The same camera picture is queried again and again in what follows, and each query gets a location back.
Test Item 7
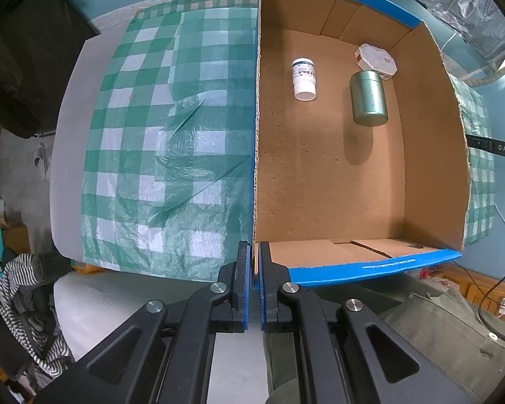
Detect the green round tin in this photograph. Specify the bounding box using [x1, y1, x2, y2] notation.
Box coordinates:
[349, 70, 389, 127]

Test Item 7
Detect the green checked tablecloth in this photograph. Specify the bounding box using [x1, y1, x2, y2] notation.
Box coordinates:
[81, 0, 496, 282]

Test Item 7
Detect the grey plastic sheet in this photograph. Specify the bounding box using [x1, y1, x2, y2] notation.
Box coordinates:
[364, 0, 505, 70]

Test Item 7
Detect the blue cardboard box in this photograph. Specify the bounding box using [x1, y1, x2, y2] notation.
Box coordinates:
[251, 0, 472, 287]

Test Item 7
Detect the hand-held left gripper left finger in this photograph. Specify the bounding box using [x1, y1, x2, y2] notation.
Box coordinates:
[69, 241, 253, 404]

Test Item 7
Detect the white octagonal box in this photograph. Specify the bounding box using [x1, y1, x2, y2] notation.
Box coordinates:
[354, 43, 398, 81]

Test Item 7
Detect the white pill bottle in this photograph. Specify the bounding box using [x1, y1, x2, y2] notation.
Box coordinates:
[292, 58, 318, 102]

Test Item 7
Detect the beige woven strap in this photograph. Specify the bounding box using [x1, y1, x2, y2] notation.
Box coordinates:
[463, 42, 505, 86]

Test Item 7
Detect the striped cloth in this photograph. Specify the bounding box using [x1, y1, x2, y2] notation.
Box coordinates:
[0, 252, 74, 381]

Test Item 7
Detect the olive green garment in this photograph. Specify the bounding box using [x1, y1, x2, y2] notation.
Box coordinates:
[265, 290, 505, 404]

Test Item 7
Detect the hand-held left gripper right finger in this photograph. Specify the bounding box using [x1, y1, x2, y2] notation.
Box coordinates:
[258, 241, 464, 404]

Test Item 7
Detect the white slipper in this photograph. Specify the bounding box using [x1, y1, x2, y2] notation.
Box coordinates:
[33, 142, 53, 182]

